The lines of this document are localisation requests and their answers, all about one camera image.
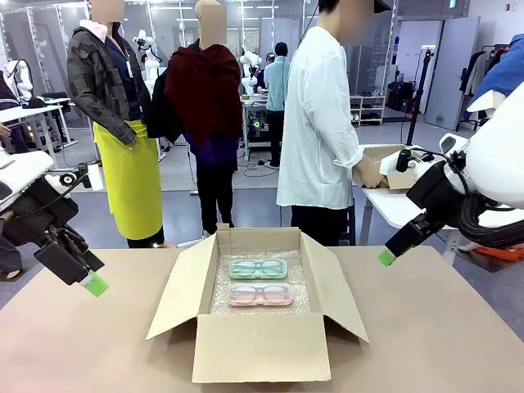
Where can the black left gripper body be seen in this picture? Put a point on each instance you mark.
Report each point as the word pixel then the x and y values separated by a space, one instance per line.
pixel 41 209

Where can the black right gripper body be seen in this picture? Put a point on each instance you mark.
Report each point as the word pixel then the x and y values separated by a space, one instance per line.
pixel 440 194

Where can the black left gripper finger with green tip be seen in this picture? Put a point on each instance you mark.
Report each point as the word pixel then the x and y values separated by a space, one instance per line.
pixel 60 262
pixel 79 245

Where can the black right gripper finger with green tip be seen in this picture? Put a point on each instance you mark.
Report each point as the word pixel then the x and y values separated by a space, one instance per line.
pixel 405 241
pixel 430 225

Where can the small brown cardboard box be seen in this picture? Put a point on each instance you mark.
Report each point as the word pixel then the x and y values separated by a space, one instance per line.
pixel 393 180

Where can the pink glasses case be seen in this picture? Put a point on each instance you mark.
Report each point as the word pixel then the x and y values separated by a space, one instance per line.
pixel 286 301

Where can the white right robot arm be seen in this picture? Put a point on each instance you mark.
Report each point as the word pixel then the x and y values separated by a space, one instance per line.
pixel 499 155

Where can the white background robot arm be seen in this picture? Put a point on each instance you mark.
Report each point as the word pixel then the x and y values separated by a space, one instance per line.
pixel 249 65
pixel 20 75
pixel 147 53

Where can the person's right forearm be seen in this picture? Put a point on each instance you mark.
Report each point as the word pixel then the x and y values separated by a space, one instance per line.
pixel 348 143

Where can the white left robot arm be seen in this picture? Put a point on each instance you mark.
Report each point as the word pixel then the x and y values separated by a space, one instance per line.
pixel 22 170

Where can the mint green glasses case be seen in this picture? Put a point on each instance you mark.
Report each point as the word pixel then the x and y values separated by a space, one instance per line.
pixel 280 275

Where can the person's right hand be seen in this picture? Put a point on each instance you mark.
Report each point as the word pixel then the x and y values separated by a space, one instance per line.
pixel 370 174

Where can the white side table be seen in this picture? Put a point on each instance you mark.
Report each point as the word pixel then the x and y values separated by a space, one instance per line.
pixel 389 204

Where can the person in dark trousers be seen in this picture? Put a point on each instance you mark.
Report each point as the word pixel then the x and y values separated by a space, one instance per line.
pixel 10 262

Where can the orange cloth on floor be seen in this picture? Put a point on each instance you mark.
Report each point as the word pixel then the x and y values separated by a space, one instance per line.
pixel 501 253

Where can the mannequin with yellow apron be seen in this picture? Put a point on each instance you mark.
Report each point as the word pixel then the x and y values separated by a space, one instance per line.
pixel 127 172

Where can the white work table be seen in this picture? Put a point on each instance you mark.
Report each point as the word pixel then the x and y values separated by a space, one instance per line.
pixel 28 112

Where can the black hat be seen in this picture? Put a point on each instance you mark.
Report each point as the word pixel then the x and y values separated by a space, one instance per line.
pixel 33 103

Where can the white shoe rack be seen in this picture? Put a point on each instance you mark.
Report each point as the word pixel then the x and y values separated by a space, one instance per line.
pixel 368 110

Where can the bubble wrap sheet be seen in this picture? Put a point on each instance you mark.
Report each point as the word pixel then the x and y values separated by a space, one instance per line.
pixel 301 282

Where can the black tripod stand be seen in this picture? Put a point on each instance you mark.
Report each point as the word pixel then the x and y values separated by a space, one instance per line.
pixel 423 82

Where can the clothes rack with garments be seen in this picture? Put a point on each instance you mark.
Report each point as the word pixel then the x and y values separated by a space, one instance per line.
pixel 475 78

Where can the blue garment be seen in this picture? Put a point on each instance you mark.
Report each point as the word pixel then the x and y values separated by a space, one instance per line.
pixel 501 69

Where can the person in white coat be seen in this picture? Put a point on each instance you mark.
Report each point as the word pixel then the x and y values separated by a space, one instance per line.
pixel 315 123

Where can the dark-framed eyeglasses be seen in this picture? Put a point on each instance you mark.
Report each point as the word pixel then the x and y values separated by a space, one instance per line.
pixel 258 267
pixel 260 292

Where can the open brown cardboard box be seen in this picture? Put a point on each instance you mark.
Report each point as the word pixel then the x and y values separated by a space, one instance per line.
pixel 262 348

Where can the equipment cart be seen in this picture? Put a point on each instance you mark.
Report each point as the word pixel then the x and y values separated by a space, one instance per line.
pixel 256 127

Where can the mannequin with red shawl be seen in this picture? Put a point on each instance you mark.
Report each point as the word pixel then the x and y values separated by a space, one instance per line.
pixel 204 98

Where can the person in teal shirt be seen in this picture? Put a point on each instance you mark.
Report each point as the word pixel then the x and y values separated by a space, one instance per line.
pixel 276 82

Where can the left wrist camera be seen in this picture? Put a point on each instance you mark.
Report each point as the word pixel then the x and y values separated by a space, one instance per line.
pixel 67 179

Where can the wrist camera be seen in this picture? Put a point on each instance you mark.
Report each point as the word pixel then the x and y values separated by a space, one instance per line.
pixel 67 179
pixel 403 160

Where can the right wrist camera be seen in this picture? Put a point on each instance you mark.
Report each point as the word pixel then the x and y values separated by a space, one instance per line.
pixel 403 160

